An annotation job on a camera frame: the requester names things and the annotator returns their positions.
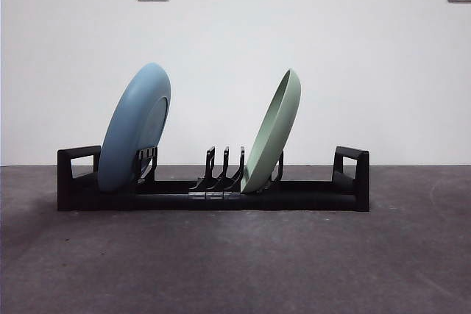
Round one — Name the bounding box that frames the green round plate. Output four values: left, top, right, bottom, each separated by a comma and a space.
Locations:
240, 68, 302, 195

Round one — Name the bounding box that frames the black plastic plate rack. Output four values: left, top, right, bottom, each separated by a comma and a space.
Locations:
56, 144, 371, 213

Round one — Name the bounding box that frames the blue round plate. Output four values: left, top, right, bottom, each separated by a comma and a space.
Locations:
97, 62, 173, 193

